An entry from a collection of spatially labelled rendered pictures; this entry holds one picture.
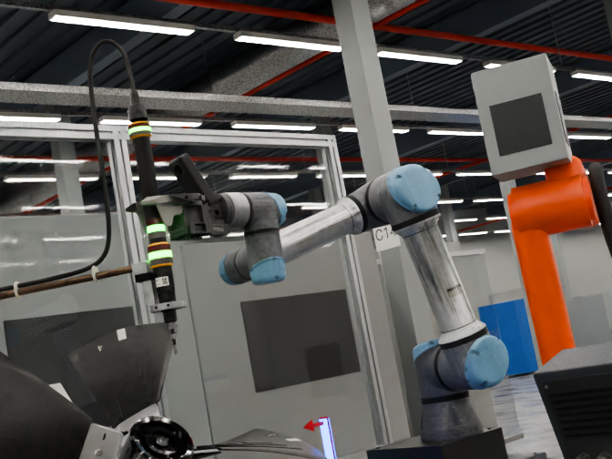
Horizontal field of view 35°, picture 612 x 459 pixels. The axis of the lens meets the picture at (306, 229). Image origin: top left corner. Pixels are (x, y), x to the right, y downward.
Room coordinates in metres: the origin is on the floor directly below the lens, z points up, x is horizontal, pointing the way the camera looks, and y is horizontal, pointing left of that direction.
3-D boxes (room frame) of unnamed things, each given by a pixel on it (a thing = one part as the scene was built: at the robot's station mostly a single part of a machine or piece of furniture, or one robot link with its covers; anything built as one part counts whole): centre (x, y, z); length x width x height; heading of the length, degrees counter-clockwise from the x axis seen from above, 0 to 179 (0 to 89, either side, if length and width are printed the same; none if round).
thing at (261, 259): (2.02, 0.10, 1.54); 0.11 x 0.08 x 0.11; 29
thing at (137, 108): (1.82, 0.28, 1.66); 0.04 x 0.04 x 0.46
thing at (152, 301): (1.82, 0.29, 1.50); 0.09 x 0.07 x 0.10; 80
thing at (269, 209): (2.01, 0.09, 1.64); 0.11 x 0.08 x 0.09; 134
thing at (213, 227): (1.90, 0.21, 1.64); 0.12 x 0.08 x 0.09; 134
